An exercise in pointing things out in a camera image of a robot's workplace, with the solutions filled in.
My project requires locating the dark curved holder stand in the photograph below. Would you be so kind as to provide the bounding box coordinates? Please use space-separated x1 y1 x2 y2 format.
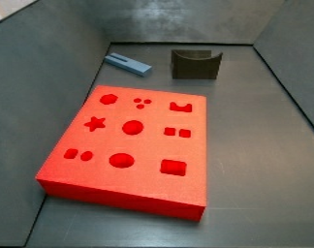
172 49 223 79

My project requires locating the red foam shape board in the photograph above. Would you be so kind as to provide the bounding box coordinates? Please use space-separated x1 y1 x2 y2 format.
36 86 208 221

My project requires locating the blue double-square peg block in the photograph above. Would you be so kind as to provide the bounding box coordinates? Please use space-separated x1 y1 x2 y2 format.
105 53 152 77

